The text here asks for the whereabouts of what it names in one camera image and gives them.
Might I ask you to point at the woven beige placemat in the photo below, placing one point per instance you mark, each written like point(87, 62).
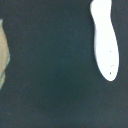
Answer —
point(4, 54)

